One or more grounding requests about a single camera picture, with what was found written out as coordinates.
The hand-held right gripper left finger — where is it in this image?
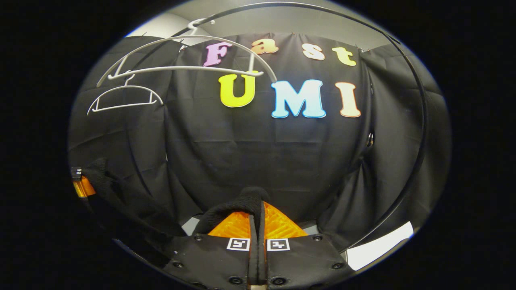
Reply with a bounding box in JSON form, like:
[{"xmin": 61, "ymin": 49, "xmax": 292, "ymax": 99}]
[{"xmin": 163, "ymin": 211, "xmax": 259, "ymax": 290}]

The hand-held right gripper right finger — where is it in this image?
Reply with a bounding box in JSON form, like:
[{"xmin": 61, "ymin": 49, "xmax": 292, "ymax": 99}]
[{"xmin": 258, "ymin": 201, "xmax": 356, "ymax": 290}]

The black knit cardigan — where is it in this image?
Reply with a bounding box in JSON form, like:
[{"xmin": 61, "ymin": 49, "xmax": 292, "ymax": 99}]
[{"xmin": 83, "ymin": 158, "xmax": 270, "ymax": 258}]

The white clothes hanger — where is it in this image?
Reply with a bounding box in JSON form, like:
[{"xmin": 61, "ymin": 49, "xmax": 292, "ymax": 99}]
[
  {"xmin": 86, "ymin": 75, "xmax": 164, "ymax": 116},
  {"xmin": 96, "ymin": 18, "xmax": 279, "ymax": 88}
]

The black metal clothes rack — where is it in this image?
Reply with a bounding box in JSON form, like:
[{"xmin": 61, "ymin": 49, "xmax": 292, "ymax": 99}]
[{"xmin": 121, "ymin": 1, "xmax": 429, "ymax": 252}]

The black backdrop cloth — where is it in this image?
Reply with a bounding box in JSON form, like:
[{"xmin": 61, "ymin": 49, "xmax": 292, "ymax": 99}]
[{"xmin": 68, "ymin": 32, "xmax": 452, "ymax": 258}]

